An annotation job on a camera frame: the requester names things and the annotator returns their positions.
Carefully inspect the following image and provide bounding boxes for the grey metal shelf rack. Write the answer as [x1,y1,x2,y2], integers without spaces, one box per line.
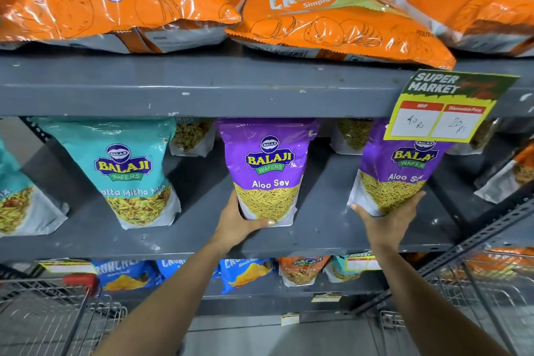
[0,0,534,333]

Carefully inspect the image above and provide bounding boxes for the orange bag behind cart wires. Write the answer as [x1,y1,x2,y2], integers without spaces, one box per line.
[441,247,534,282]

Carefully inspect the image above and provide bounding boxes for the blue chip bag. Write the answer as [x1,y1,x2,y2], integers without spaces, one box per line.
[93,260,162,292]
[156,259,187,280]
[218,258,275,295]

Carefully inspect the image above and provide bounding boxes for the person's right forearm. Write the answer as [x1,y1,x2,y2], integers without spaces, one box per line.
[369,243,510,356]

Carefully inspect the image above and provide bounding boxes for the person's left forearm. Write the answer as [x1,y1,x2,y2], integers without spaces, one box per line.
[93,239,233,356]

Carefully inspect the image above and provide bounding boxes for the small orange snack pouch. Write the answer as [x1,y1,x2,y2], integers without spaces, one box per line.
[278,255,331,288]

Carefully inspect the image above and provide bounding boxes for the red-handled wire shopping cart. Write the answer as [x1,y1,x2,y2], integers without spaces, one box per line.
[0,271,128,356]

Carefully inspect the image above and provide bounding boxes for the person's right hand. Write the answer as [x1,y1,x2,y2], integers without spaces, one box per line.
[350,191,426,253]

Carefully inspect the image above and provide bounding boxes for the person's left hand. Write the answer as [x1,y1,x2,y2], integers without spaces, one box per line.
[211,191,277,253]

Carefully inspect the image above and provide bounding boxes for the orange and white snack pouch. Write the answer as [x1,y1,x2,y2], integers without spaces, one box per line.
[474,141,534,205]

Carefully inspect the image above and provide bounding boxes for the small teal snack pouch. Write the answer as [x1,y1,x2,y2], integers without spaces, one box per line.
[324,255,363,284]

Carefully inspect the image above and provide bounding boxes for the teal snack mix pouch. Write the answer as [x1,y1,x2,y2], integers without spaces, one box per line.
[31,117,182,230]
[0,138,70,238]

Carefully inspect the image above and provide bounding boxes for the purple snack pouch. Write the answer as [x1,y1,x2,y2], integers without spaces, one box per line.
[217,118,320,227]
[347,118,454,218]

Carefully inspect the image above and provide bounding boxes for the green and yellow price sign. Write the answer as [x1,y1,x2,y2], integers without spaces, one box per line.
[382,69,520,144]

